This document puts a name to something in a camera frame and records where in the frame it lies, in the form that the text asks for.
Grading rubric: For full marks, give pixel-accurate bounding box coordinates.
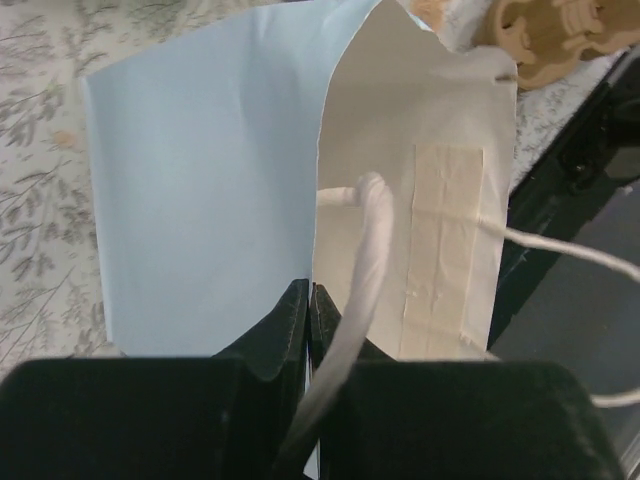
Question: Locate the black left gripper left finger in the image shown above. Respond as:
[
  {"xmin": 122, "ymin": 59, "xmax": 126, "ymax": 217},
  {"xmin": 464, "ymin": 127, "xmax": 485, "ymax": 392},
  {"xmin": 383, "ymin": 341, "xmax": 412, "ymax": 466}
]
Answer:
[{"xmin": 1, "ymin": 280, "xmax": 308, "ymax": 479}]

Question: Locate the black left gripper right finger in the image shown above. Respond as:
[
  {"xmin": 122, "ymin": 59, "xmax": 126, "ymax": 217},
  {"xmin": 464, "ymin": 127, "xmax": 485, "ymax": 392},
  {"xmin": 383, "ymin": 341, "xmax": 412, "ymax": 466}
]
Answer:
[{"xmin": 309, "ymin": 282, "xmax": 626, "ymax": 480}]

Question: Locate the light blue paper bag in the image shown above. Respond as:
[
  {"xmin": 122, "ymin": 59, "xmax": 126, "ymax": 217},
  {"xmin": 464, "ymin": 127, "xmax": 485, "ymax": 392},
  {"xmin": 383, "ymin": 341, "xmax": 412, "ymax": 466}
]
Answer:
[{"xmin": 79, "ymin": 0, "xmax": 640, "ymax": 480}]

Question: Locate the floral table mat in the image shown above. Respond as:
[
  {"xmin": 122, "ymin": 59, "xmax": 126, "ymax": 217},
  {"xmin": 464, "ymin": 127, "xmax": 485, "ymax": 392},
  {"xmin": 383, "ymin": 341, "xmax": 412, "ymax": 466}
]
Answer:
[{"xmin": 0, "ymin": 0, "xmax": 621, "ymax": 361}]

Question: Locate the stack of pulp cup carriers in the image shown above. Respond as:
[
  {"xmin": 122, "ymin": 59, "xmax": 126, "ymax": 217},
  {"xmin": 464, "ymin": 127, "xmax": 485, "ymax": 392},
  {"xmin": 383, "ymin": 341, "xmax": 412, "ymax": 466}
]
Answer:
[{"xmin": 473, "ymin": 0, "xmax": 639, "ymax": 91}]

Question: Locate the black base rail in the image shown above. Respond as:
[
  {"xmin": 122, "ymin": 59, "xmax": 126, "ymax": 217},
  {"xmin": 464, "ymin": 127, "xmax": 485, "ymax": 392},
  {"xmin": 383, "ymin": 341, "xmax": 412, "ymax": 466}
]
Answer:
[{"xmin": 487, "ymin": 42, "xmax": 640, "ymax": 351}]

